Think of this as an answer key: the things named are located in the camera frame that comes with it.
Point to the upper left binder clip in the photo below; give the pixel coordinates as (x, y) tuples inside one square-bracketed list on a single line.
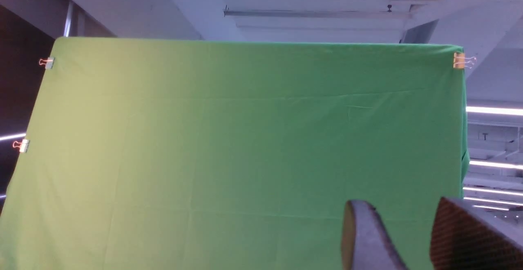
[(47, 63)]

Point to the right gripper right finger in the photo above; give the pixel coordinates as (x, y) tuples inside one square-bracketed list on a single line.
[(467, 238)]

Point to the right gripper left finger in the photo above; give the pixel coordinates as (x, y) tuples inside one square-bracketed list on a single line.
[(365, 243)]

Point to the green backdrop cloth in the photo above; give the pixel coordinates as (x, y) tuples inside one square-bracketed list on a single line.
[(192, 155)]

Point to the orange binder clip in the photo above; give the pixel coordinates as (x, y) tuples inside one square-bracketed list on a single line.
[(461, 61)]

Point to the lower left binder clip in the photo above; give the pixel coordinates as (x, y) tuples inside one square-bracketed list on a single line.
[(21, 146)]

